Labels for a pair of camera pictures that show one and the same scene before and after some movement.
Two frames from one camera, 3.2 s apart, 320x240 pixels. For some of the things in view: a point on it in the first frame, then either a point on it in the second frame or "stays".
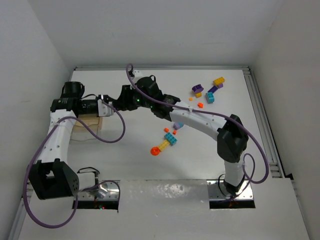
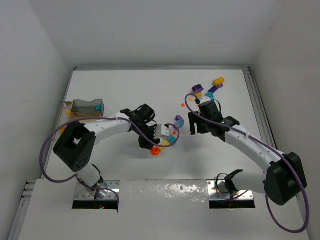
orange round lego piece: (155, 151) stays
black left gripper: (93, 106) → (146, 137)
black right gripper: (126, 97) → (196, 122)
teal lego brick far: (210, 97) stays
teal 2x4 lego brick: (171, 139) stays
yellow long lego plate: (163, 145) stays
